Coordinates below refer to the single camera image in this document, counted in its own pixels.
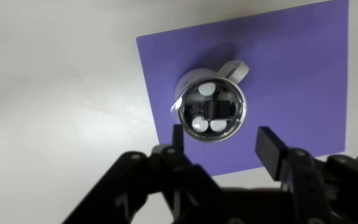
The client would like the white flask mug with handle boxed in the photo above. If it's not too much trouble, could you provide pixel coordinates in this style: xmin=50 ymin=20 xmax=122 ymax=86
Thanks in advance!
xmin=173 ymin=60 xmax=251 ymax=144

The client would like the purple square mat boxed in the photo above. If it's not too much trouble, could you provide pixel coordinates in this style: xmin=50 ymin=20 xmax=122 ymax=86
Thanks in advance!
xmin=135 ymin=0 xmax=350 ymax=177

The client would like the clear flask lid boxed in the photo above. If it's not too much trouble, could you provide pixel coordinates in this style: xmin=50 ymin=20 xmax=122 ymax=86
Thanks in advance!
xmin=169 ymin=76 xmax=249 ymax=144

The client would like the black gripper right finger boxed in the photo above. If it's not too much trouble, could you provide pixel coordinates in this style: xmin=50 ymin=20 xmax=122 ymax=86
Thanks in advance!
xmin=255 ymin=126 xmax=358 ymax=224

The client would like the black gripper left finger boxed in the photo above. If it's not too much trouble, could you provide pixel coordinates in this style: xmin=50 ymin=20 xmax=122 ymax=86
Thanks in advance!
xmin=61 ymin=123 xmax=246 ymax=224

